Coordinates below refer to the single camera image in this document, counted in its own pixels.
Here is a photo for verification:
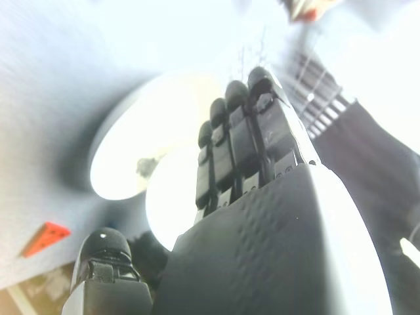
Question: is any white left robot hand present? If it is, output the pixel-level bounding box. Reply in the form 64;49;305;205
60;65;394;315

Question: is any red triangle block with holes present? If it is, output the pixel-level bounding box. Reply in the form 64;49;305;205
22;221;72;259

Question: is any chocolate cupcake with cream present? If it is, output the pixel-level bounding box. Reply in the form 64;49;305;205
287;0;331;23

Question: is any silver wire dish rack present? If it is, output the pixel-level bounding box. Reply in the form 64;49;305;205
283;49;360;140

